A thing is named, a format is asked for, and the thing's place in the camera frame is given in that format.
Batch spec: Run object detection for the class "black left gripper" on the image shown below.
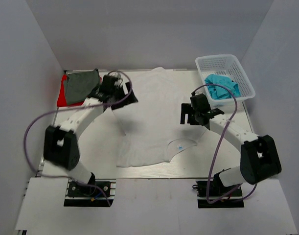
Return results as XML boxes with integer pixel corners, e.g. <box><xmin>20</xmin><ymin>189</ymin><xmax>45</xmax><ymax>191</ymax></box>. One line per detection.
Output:
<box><xmin>111</xmin><ymin>82</ymin><xmax>138</xmax><ymax>110</ymax></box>

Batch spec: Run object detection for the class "white t shirt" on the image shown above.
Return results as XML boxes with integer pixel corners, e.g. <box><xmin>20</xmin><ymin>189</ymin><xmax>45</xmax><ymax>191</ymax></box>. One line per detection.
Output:
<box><xmin>113</xmin><ymin>67</ymin><xmax>206</xmax><ymax>167</ymax></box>

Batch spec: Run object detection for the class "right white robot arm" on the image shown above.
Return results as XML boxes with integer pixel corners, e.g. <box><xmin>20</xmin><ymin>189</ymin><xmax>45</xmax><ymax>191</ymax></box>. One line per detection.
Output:
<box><xmin>180</xmin><ymin>94</ymin><xmax>282</xmax><ymax>195</ymax></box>

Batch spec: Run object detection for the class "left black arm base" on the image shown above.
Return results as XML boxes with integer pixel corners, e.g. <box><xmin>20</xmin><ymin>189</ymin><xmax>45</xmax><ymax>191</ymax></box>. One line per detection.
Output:
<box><xmin>64</xmin><ymin>180</ymin><xmax>116</xmax><ymax>208</ymax></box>

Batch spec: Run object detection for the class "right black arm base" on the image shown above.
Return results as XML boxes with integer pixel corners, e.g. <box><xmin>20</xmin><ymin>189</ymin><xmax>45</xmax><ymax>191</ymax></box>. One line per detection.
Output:
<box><xmin>192</xmin><ymin>181</ymin><xmax>244</xmax><ymax>209</ymax></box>

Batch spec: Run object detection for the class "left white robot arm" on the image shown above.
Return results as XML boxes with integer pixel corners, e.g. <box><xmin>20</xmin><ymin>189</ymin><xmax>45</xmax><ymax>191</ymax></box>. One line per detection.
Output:
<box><xmin>43</xmin><ymin>71</ymin><xmax>138</xmax><ymax>195</ymax></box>

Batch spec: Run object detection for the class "teal crumpled t shirt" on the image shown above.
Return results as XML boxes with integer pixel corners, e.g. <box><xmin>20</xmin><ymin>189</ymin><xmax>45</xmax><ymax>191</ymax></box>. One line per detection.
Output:
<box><xmin>205</xmin><ymin>74</ymin><xmax>241</xmax><ymax>100</ymax></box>

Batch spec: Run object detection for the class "folded grey t shirt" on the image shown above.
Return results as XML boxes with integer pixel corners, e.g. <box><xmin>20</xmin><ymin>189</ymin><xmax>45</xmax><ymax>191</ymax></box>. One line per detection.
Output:
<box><xmin>65</xmin><ymin>69</ymin><xmax>101</xmax><ymax>105</ymax></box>

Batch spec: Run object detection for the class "white plastic basket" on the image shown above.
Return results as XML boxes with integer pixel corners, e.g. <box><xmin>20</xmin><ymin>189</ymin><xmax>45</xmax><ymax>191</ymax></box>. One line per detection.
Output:
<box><xmin>195</xmin><ymin>54</ymin><xmax>255</xmax><ymax>102</ymax></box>

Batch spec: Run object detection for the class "folded red t shirt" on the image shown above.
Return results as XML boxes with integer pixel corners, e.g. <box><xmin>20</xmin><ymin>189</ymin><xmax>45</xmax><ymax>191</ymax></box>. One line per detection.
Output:
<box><xmin>56</xmin><ymin>74</ymin><xmax>84</xmax><ymax>108</ymax></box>

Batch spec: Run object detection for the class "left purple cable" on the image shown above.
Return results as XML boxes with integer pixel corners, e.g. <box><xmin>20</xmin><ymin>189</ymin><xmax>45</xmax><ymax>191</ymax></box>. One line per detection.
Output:
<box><xmin>23</xmin><ymin>70</ymin><xmax>133</xmax><ymax>206</ymax></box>

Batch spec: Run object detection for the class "purple cable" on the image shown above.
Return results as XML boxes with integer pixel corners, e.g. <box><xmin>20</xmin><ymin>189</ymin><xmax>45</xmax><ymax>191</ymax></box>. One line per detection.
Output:
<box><xmin>192</xmin><ymin>83</ymin><xmax>259</xmax><ymax>204</ymax></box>
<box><xmin>23</xmin><ymin>70</ymin><xmax>133</xmax><ymax>206</ymax></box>

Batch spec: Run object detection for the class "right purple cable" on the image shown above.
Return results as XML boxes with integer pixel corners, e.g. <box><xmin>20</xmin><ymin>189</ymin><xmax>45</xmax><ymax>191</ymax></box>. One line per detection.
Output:
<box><xmin>192</xmin><ymin>83</ymin><xmax>259</xmax><ymax>204</ymax></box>

